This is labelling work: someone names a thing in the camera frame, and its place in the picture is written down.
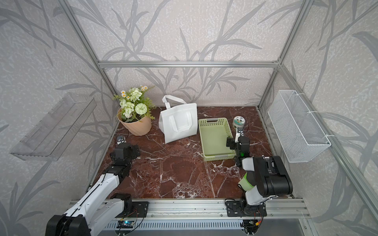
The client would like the white insulated delivery bag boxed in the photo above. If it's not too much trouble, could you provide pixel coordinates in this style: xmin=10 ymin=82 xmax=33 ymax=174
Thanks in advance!
xmin=158 ymin=95 xmax=198 ymax=143

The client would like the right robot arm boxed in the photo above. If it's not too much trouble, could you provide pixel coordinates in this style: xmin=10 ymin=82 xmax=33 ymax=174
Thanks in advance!
xmin=226 ymin=136 xmax=293 ymax=208

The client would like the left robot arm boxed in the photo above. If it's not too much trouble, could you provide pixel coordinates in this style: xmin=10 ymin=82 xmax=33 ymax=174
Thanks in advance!
xmin=45 ymin=143 xmax=140 ymax=236

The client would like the round decorated tin can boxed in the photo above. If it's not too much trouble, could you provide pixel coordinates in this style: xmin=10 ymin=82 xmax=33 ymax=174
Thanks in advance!
xmin=232 ymin=116 xmax=246 ymax=132

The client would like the green plastic basket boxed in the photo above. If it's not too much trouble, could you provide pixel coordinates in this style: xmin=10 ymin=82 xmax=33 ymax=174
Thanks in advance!
xmin=198 ymin=118 xmax=235 ymax=162

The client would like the black and green work glove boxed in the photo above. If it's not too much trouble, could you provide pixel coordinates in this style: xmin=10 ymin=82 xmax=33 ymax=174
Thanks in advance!
xmin=238 ymin=172 xmax=256 ymax=192

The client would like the flower bouquet in paper pot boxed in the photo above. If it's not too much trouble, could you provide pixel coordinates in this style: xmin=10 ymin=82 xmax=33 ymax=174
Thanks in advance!
xmin=113 ymin=86 xmax=156 ymax=136

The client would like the left controller board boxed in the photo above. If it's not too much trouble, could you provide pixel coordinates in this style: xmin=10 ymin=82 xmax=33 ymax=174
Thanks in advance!
xmin=116 ymin=219 xmax=137 ymax=229

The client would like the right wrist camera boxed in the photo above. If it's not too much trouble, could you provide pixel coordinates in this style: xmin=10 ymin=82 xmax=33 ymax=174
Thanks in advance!
xmin=234 ymin=126 xmax=245 ymax=143

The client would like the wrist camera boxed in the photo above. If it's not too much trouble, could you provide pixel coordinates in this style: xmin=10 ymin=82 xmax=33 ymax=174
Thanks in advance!
xmin=115 ymin=135 xmax=126 ymax=146
xmin=234 ymin=126 xmax=245 ymax=143

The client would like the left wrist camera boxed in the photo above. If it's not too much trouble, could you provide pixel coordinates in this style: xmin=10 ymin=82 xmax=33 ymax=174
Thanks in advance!
xmin=115 ymin=135 xmax=126 ymax=146

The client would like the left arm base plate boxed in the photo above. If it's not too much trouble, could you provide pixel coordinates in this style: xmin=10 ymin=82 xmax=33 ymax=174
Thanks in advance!
xmin=117 ymin=201 xmax=149 ymax=218

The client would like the white wire mesh basket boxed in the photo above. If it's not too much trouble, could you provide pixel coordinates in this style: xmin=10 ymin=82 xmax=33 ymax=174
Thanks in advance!
xmin=268 ymin=90 xmax=331 ymax=163

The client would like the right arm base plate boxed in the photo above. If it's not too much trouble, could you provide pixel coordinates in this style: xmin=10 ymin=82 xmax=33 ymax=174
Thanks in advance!
xmin=224 ymin=199 xmax=267 ymax=217

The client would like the clear acrylic wall shelf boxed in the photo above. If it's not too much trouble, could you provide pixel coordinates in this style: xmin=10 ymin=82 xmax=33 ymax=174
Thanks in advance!
xmin=9 ymin=93 xmax=97 ymax=161

